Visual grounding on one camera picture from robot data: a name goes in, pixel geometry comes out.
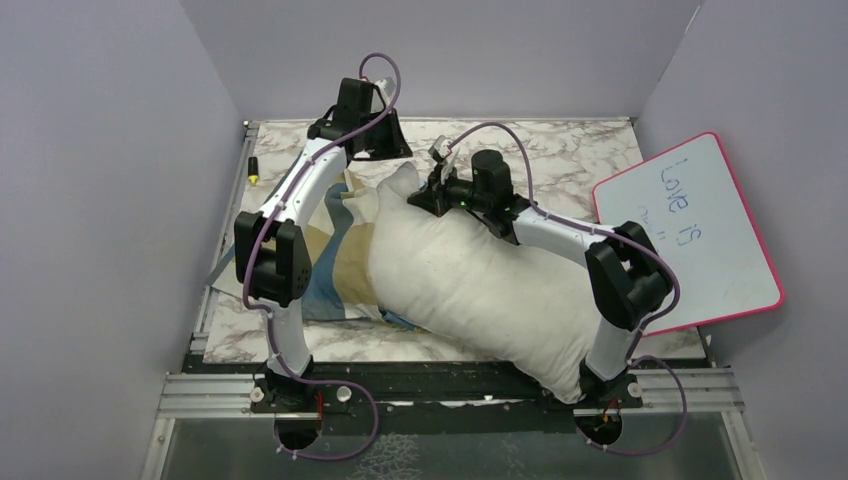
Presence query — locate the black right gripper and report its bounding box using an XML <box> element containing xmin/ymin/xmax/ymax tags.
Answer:
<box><xmin>407</xmin><ymin>163</ymin><xmax>490</xmax><ymax>221</ymax></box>

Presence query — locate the white pillow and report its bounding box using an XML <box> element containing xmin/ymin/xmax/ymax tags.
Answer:
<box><xmin>368</xmin><ymin>162</ymin><xmax>600</xmax><ymax>404</ymax></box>

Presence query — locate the blue yellow patchwork pillowcase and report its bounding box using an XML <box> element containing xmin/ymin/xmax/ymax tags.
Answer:
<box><xmin>302</xmin><ymin>171</ymin><xmax>412</xmax><ymax>329</ymax></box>

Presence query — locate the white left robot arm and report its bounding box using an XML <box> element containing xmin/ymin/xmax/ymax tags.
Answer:
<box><xmin>234</xmin><ymin>76</ymin><xmax>411</xmax><ymax>411</ymax></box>

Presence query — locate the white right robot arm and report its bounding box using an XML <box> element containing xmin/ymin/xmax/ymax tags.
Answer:
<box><xmin>408</xmin><ymin>147</ymin><xmax>675</xmax><ymax>407</ymax></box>

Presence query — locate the yellow black marker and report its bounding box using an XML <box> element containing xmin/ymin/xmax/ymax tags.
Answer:
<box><xmin>247</xmin><ymin>156</ymin><xmax>260</xmax><ymax>185</ymax></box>

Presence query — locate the pink framed whiteboard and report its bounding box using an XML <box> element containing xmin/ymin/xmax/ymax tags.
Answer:
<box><xmin>592</xmin><ymin>132</ymin><xmax>785</xmax><ymax>335</ymax></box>

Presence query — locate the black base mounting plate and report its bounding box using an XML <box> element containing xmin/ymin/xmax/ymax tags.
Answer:
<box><xmin>171</xmin><ymin>355</ymin><xmax>709</xmax><ymax>438</ymax></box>

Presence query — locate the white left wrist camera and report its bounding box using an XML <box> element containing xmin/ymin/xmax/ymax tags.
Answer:
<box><xmin>374</xmin><ymin>77</ymin><xmax>398</xmax><ymax>103</ymax></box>

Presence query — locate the aluminium table edge rail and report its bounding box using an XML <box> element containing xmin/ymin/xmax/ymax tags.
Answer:
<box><xmin>186</xmin><ymin>120</ymin><xmax>261</xmax><ymax>355</ymax></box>

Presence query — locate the aluminium front rail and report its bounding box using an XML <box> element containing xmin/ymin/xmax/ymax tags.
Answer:
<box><xmin>156</xmin><ymin>369</ymin><xmax>746</xmax><ymax>420</ymax></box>

